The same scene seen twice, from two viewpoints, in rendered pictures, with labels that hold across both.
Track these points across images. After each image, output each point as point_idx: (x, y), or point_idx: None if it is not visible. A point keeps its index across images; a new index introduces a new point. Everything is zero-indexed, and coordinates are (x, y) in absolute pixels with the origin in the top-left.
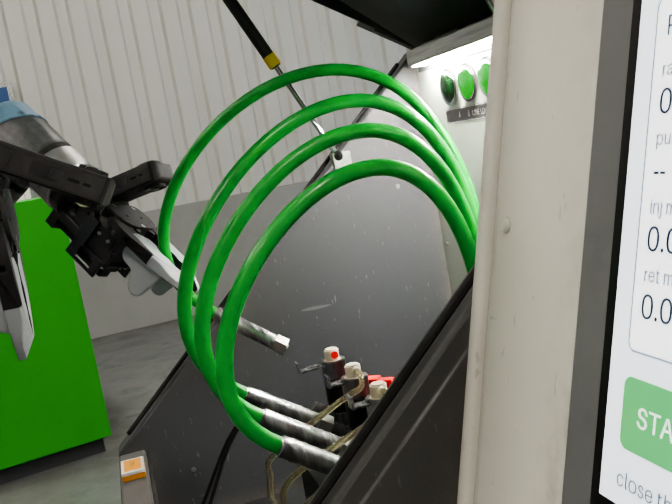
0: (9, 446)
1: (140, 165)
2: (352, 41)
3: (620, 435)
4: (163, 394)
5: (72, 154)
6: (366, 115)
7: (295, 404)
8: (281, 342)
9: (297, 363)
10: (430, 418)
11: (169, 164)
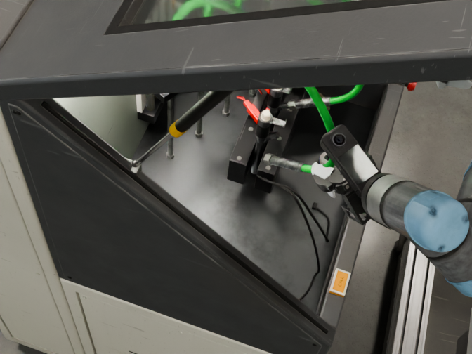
0: None
1: (349, 131)
2: None
3: None
4: (303, 303)
5: (390, 178)
6: (98, 135)
7: (307, 100)
8: (272, 154)
9: (286, 119)
10: None
11: (323, 135)
